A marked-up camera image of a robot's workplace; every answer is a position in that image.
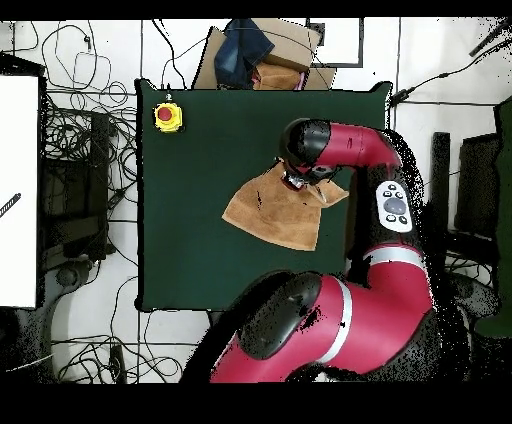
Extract gray floor leg black knob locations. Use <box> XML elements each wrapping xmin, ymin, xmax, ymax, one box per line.
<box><xmin>447</xmin><ymin>273</ymin><xmax>502</xmax><ymax>319</ymax></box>
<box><xmin>47</xmin><ymin>259</ymin><xmax>95</xmax><ymax>291</ymax></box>

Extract brown cardboard box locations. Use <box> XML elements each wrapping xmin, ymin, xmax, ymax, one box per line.
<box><xmin>192</xmin><ymin>17</ymin><xmax>338</xmax><ymax>92</ymax></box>

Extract dark green table cloth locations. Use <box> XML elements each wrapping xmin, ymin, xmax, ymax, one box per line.
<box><xmin>134</xmin><ymin>78</ymin><xmax>394</xmax><ymax>315</ymax></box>
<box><xmin>474</xmin><ymin>95</ymin><xmax>512</xmax><ymax>338</ymax></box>

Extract black cable with adapter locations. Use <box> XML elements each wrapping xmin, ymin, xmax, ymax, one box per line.
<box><xmin>388</xmin><ymin>37</ymin><xmax>512</xmax><ymax>108</ymax></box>

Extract black floor stand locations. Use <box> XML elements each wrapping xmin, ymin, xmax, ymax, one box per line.
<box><xmin>39</xmin><ymin>111</ymin><xmax>112</xmax><ymax>267</ymax></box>
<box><xmin>426</xmin><ymin>131</ymin><xmax>502</xmax><ymax>277</ymax></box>

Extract black rectangular frame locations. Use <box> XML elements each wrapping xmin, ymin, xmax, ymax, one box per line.
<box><xmin>306</xmin><ymin>17</ymin><xmax>366</xmax><ymax>69</ymax></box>

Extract orange folded cloth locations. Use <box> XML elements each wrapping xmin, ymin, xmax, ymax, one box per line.
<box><xmin>252</xmin><ymin>61</ymin><xmax>308</xmax><ymax>92</ymax></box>

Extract blue denim jeans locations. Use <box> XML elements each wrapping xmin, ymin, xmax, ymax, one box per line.
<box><xmin>213</xmin><ymin>18</ymin><xmax>276</xmax><ymax>90</ymax></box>

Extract tan terry towel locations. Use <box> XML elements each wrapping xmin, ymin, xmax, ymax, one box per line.
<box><xmin>221</xmin><ymin>157</ymin><xmax>350</xmax><ymax>252</ymax></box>

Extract black pole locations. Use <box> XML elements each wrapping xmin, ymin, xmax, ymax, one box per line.
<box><xmin>468</xmin><ymin>17</ymin><xmax>512</xmax><ymax>58</ymax></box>

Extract yellow emergency stop button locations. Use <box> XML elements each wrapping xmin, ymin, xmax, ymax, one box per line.
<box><xmin>152</xmin><ymin>102</ymin><xmax>186</xmax><ymax>134</ymax></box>

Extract black power strip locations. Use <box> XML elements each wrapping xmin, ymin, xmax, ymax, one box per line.
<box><xmin>109</xmin><ymin>344</ymin><xmax>128</xmax><ymax>383</ymax></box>

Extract black striped rod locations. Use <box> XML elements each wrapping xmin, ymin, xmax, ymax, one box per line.
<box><xmin>0</xmin><ymin>192</ymin><xmax>22</xmax><ymax>220</ymax></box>

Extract white rectangular panel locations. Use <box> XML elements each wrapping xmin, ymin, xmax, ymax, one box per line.
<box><xmin>0</xmin><ymin>74</ymin><xmax>40</xmax><ymax>309</ymax></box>

